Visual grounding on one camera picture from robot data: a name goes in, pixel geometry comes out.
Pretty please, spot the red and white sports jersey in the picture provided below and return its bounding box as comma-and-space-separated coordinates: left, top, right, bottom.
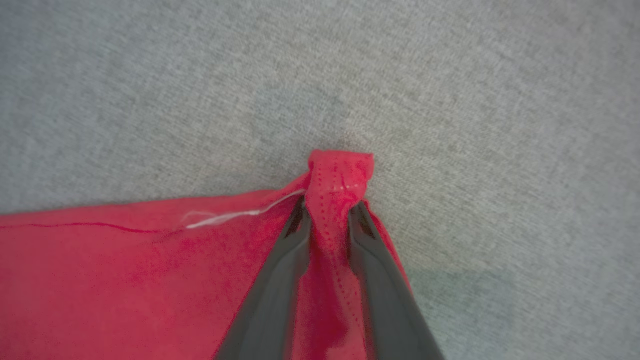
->
0, 148, 417, 360

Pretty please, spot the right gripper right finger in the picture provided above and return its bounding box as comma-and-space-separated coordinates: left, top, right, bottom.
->
348, 200, 446, 360

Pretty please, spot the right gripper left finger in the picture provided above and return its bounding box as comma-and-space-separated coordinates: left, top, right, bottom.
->
214, 197, 313, 360

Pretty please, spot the grey fabric sofa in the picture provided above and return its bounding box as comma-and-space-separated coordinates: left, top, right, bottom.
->
0, 0, 640, 360

